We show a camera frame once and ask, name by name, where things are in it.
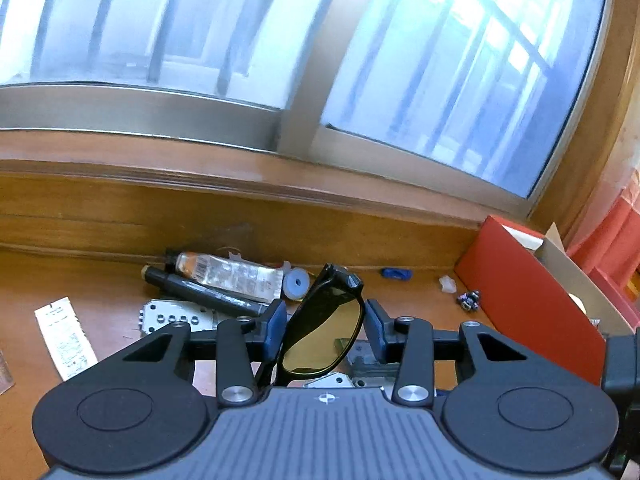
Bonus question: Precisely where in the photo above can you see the wooden window sill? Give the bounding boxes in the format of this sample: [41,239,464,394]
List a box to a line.
[0,130,488,271]

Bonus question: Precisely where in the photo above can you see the red cardboard box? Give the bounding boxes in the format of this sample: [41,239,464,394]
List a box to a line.
[453,214,609,387]

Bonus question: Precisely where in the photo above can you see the black marker pen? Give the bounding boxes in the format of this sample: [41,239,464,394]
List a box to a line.
[141,265,272,318]

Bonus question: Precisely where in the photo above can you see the orange silver tube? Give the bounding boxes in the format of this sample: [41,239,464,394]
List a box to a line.
[164,249,286,304]

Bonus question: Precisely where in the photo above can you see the white printed paper slip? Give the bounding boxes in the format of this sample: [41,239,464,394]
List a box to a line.
[34,297,99,382]

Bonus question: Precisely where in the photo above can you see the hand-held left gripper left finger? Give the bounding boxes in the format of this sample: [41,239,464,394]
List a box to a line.
[122,300,288,406]

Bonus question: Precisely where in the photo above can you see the light blue tape roll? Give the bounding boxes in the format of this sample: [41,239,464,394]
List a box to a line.
[282,267,312,302]

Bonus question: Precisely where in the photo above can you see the red curtain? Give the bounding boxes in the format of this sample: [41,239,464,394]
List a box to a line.
[569,170,640,313]

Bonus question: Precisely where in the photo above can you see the sliding glass window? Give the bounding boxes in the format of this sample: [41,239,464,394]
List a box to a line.
[0,0,621,221]

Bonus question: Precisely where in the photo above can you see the grey metal bracket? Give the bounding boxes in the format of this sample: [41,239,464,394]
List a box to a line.
[304,338,398,391]

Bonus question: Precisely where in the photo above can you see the small purple figure toy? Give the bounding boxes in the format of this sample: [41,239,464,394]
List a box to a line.
[456,289,483,312]

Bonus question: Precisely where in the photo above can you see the perforated metal plate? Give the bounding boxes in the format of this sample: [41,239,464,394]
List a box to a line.
[137,299,227,337]

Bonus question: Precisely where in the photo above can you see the wooden desktop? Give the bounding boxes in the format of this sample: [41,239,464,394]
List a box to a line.
[0,247,608,411]

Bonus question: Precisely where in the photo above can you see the black yellow-lens glasses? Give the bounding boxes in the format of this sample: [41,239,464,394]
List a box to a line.
[252,263,365,389]

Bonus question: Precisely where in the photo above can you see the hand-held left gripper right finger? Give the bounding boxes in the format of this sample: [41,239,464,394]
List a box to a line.
[365,299,528,405]

